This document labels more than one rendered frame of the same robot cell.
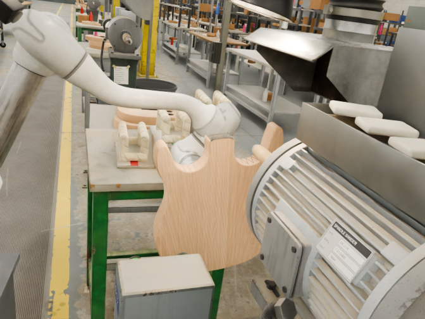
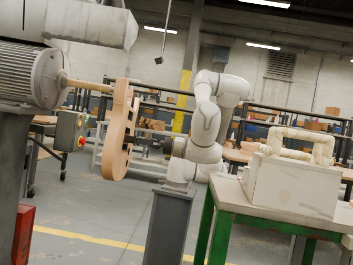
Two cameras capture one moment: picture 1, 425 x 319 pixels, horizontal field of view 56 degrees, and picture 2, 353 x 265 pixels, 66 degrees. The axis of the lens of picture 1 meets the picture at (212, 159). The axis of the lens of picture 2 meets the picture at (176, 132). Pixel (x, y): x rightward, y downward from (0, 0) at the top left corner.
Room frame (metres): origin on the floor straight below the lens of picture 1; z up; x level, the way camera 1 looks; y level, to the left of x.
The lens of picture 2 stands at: (1.63, -1.04, 1.18)
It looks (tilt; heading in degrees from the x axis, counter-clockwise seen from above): 3 degrees down; 113
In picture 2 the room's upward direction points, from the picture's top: 10 degrees clockwise
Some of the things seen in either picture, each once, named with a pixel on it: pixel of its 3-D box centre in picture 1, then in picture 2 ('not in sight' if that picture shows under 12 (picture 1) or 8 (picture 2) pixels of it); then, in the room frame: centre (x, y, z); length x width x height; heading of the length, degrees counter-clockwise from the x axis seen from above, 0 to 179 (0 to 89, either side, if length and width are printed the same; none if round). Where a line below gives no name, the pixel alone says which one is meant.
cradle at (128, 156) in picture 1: (134, 156); not in sight; (1.46, 0.31, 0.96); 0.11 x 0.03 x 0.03; 108
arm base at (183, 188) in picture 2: not in sight; (173, 183); (0.93, 0.71, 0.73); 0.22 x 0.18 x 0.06; 13
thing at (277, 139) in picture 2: not in sight; (276, 144); (1.58, -0.03, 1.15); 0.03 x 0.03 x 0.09
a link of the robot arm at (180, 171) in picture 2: not in sight; (181, 165); (0.96, 0.72, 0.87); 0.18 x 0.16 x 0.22; 25
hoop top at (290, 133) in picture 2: (222, 98); (304, 135); (1.66, -0.01, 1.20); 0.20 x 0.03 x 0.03; 17
